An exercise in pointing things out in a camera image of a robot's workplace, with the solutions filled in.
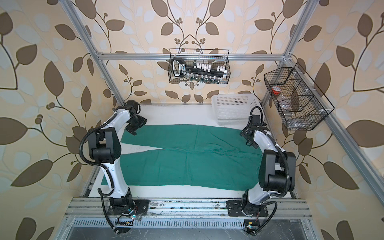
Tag back black wire basket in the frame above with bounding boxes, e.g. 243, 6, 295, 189
168, 48, 231, 85

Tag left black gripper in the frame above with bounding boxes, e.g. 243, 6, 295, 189
125, 114, 148, 135

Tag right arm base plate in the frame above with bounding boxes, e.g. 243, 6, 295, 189
226, 200, 269, 217

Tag black wire basket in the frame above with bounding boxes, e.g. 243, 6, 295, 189
168, 48, 231, 85
264, 63, 335, 131

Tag green trousers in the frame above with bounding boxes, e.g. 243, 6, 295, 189
120, 125, 263, 191

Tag white plastic laundry basket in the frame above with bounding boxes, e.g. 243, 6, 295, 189
211, 94, 262, 125

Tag aluminium front rail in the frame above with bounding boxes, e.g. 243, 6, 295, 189
64, 197, 314, 229

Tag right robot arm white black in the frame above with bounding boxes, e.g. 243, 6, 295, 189
241, 114, 295, 211

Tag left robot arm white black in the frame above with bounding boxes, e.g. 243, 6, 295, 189
79, 101, 147, 212

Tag red capped item in basket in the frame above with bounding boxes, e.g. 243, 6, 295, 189
272, 86, 282, 97

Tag black handheld tool in basket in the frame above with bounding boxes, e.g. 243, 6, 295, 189
171, 58, 228, 78

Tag right black wire basket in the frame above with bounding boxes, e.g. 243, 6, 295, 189
264, 63, 335, 131

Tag aluminium frame back bar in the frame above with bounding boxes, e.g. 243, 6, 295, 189
97, 53, 287, 61

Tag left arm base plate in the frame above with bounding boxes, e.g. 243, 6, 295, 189
107, 199, 150, 216

